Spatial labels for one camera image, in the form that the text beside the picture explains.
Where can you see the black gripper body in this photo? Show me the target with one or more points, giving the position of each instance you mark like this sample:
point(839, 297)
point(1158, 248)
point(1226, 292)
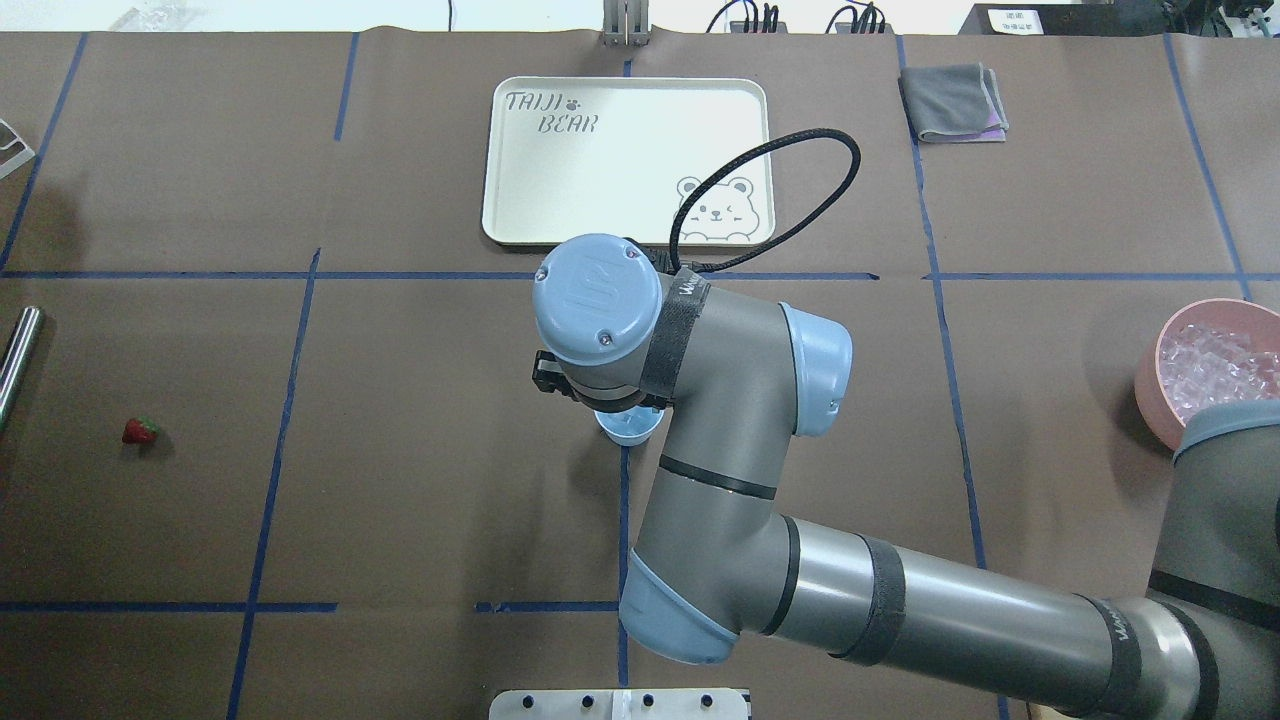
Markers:
point(546, 377)

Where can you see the red strawberry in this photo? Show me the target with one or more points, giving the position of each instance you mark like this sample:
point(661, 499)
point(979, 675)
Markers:
point(139, 431)

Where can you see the steel muddler black tip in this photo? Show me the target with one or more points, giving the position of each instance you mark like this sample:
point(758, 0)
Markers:
point(18, 351)

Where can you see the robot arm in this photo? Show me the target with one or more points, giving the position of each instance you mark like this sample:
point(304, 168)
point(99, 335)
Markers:
point(940, 477)

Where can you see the light blue plastic cup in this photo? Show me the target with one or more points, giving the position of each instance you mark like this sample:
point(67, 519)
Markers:
point(631, 427)

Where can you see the pile of clear ice cubes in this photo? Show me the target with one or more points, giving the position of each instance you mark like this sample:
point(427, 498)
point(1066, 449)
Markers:
point(1201, 366)

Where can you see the white cup rack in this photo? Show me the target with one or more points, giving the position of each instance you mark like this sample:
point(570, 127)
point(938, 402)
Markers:
point(15, 151)

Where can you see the cream bear tray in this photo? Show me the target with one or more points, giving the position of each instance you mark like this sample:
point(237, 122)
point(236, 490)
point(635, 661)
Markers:
point(579, 155)

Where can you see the grey folded cloth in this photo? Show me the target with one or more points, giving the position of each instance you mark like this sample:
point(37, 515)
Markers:
point(958, 103)

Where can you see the pink bowl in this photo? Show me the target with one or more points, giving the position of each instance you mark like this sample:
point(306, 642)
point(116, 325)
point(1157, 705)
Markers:
point(1230, 314)

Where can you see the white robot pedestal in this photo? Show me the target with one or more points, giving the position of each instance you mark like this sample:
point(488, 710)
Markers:
point(623, 703)

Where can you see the aluminium frame post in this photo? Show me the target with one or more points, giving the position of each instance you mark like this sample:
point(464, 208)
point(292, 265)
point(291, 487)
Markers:
point(626, 23)

